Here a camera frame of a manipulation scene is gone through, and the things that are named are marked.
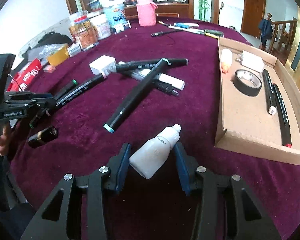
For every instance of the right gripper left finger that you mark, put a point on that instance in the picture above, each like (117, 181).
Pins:
(110, 177)

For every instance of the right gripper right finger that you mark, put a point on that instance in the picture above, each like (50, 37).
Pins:
(201, 183)

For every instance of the white plastic dropper bottle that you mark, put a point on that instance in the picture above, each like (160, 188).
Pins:
(154, 152)

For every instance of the black marker blue caps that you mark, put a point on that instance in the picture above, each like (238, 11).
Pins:
(134, 97)

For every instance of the black tape roll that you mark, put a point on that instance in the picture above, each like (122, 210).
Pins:
(247, 82)

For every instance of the white bottle orange cap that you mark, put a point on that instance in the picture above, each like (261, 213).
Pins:
(226, 59)

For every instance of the white paint marker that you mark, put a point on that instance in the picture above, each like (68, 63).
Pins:
(175, 82)

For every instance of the black marker red cap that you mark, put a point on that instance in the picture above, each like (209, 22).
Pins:
(283, 118)

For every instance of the black marker grey cap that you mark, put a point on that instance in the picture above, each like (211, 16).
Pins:
(269, 92)

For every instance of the white charger cube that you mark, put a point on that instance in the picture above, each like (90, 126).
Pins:
(251, 61)

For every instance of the person's left hand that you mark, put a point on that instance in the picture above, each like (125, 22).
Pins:
(5, 139)

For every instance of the red cardboard box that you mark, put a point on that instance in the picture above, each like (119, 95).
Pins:
(22, 79)

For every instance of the jar with red lid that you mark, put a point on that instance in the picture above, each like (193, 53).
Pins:
(84, 33)

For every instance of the cardboard box tray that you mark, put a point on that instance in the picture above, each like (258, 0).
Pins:
(244, 124)

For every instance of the black pen on table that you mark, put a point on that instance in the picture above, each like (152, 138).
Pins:
(162, 33)

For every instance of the pink knitted container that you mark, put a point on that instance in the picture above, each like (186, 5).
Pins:
(146, 13)

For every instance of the person in blue jacket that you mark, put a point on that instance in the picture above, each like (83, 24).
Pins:
(265, 26)

